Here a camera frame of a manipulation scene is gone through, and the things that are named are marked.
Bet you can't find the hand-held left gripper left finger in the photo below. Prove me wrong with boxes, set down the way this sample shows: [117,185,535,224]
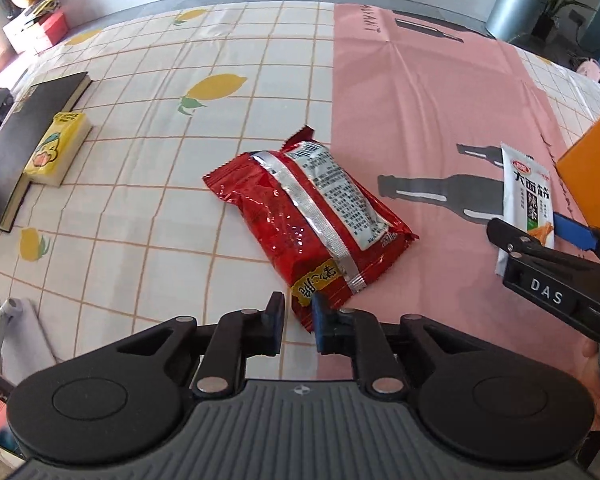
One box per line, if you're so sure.
[112,291,286,397]

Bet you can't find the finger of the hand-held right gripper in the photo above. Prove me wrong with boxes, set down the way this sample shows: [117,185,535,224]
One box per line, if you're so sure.
[552,212,600,269]
[486,218,600,274]

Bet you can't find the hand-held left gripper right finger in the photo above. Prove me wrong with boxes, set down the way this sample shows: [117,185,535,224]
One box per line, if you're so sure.
[311,292,483,396]

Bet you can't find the white orange snack packet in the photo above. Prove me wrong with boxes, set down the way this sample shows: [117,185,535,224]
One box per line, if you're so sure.
[495,142,557,279]

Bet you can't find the orange cardboard box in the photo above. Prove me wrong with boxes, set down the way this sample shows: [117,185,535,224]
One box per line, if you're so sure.
[555,105,600,234]

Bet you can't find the red foil snack packet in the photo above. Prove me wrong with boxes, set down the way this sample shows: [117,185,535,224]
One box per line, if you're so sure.
[203,125,420,335]

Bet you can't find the pink printed mat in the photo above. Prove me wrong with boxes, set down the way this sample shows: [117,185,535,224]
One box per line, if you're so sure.
[314,2,600,386]

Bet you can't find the checkered lemon tablecloth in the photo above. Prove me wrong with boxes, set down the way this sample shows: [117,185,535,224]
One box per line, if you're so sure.
[0,0,600,461]

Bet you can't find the silver trash can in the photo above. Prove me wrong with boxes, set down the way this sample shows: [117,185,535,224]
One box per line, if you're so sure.
[486,0,549,44]

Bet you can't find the yellow tissue pack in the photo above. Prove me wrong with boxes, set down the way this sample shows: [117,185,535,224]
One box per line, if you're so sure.
[22,111,94,189]

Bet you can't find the black book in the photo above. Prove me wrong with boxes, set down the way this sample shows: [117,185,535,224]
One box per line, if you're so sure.
[0,71,94,234]

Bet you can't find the red gift box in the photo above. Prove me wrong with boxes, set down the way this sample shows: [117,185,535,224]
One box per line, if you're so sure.
[37,10,71,41]

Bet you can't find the white cardboard box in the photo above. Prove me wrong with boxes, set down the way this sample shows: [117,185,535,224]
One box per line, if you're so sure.
[2,15,46,54]

